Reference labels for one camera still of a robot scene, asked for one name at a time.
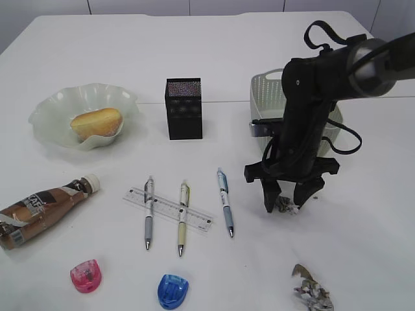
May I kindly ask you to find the pale green woven basket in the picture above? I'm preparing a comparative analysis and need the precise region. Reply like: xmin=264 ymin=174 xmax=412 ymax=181
xmin=250 ymin=68 xmax=343 ymax=157

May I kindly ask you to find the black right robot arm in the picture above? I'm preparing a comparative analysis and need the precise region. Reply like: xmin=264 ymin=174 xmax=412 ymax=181
xmin=244 ymin=21 xmax=414 ymax=212

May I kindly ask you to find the sugared bread roll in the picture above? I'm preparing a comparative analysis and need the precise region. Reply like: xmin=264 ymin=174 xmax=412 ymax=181
xmin=70 ymin=108 xmax=123 ymax=141

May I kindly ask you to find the blue grip pen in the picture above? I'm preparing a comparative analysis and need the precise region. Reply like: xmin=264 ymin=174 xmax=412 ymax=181
xmin=217 ymin=167 xmax=234 ymax=238

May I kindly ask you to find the grey grip pen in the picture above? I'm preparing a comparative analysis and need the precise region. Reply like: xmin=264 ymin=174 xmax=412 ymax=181
xmin=144 ymin=176 xmax=154 ymax=250

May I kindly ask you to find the clear plastic ruler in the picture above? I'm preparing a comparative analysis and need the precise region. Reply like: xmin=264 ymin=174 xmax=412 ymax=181
xmin=123 ymin=187 xmax=215 ymax=233

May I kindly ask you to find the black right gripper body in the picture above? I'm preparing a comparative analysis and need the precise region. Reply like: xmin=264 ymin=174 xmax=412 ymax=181
xmin=244 ymin=128 xmax=339 ymax=183

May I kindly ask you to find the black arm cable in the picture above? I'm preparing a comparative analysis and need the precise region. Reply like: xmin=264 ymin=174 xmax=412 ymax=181
xmin=261 ymin=20 xmax=363 ymax=169

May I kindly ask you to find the pink pencil sharpener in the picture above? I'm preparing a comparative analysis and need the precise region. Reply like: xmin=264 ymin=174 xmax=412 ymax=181
xmin=69 ymin=259 xmax=102 ymax=294

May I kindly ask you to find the pale green wavy plate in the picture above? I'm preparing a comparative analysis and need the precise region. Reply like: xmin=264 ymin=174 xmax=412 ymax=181
xmin=29 ymin=83 xmax=138 ymax=151

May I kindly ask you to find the large paper ball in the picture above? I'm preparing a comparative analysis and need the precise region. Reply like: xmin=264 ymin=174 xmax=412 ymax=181
xmin=291 ymin=264 xmax=334 ymax=311

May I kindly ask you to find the cream grip pen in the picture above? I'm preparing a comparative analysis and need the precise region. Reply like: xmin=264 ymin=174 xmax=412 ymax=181
xmin=178 ymin=180 xmax=190 ymax=257

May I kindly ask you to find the blue pencil sharpener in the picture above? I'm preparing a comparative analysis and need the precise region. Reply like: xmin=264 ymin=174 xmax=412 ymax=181
xmin=157 ymin=274 xmax=189 ymax=310

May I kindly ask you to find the Nescafe coffee bottle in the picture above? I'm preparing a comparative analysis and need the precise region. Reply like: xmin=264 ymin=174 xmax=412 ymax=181
xmin=1 ymin=174 xmax=101 ymax=250

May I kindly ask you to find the black mesh pen holder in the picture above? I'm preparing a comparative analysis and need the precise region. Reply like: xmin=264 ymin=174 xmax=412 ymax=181
xmin=165 ymin=78 xmax=203 ymax=140

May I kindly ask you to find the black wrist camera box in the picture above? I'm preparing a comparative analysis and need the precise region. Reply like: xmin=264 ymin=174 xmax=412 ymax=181
xmin=250 ymin=118 xmax=283 ymax=137

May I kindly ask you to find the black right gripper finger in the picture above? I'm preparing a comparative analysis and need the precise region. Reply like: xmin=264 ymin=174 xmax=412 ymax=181
xmin=293 ymin=176 xmax=325 ymax=207
xmin=261 ymin=178 xmax=281 ymax=213

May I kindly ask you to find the small paper ball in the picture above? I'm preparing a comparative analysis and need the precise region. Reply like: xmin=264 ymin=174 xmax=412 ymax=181
xmin=274 ymin=196 xmax=300 ymax=215

